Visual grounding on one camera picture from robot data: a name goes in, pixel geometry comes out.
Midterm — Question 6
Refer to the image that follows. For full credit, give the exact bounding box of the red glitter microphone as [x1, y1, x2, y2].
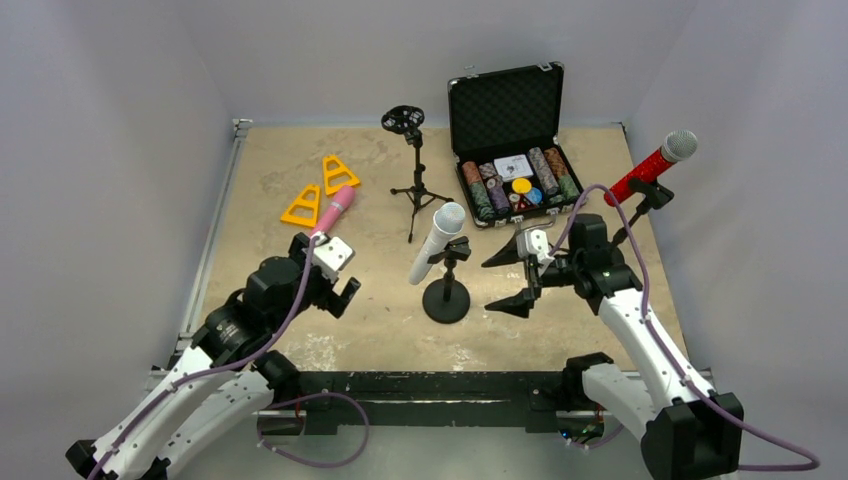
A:
[604, 129, 699, 206]

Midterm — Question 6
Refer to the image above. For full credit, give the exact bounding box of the yellow triangle stand near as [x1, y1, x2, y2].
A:
[280, 184, 321, 229]

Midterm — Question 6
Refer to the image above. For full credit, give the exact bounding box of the black tripod mic stand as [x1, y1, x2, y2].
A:
[381, 105, 453, 244]

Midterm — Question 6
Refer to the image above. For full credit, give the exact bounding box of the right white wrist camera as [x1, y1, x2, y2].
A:
[515, 228, 555, 277]

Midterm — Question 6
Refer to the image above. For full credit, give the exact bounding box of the white card deck box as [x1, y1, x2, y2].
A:
[492, 154, 534, 182]

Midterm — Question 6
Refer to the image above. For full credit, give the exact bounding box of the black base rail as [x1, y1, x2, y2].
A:
[261, 369, 624, 439]

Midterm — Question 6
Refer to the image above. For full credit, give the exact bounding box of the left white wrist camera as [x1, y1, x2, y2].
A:
[311, 233, 355, 282]

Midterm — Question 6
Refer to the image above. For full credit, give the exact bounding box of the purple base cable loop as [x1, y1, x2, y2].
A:
[256, 392, 370, 470]

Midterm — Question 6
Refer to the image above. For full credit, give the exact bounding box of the pink microphone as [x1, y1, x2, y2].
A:
[309, 185, 356, 237]

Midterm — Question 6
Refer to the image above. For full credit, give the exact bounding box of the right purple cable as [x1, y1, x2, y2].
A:
[549, 184, 821, 473]

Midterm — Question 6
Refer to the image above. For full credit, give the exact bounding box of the white microphone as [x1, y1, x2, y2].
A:
[408, 202, 466, 285]

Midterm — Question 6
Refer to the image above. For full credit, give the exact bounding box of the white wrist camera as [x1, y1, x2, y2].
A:
[515, 228, 555, 277]
[311, 233, 355, 282]

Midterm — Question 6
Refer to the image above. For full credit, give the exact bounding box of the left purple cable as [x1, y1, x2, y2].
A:
[86, 231, 326, 480]

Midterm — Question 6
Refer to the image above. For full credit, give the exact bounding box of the yellow dealer chip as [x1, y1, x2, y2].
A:
[511, 178, 533, 195]

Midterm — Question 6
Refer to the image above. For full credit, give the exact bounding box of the yellow triangle stand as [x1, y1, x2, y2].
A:
[322, 155, 361, 197]
[280, 184, 321, 229]

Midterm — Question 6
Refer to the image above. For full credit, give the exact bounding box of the yellow triangle stand far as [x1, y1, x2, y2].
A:
[322, 155, 361, 197]

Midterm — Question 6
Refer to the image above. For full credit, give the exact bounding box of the black poker chip case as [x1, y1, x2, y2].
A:
[448, 62, 584, 229]

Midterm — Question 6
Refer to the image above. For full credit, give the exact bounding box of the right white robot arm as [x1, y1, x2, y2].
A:
[482, 214, 744, 479]

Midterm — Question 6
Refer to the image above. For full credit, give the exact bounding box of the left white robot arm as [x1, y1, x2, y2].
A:
[65, 233, 360, 479]

